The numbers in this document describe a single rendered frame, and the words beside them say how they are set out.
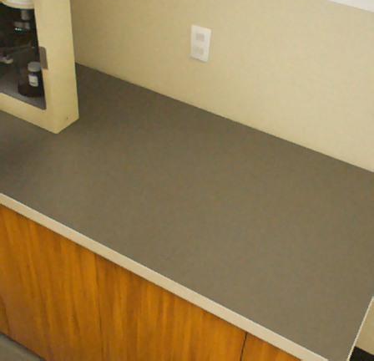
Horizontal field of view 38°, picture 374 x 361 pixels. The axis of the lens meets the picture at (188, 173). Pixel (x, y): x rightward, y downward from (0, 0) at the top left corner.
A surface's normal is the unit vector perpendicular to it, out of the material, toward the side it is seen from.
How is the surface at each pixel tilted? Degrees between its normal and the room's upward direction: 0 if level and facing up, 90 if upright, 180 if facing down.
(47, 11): 90
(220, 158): 0
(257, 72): 90
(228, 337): 90
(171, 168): 0
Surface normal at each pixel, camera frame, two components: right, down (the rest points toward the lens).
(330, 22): -0.51, 0.52
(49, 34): 0.86, 0.37
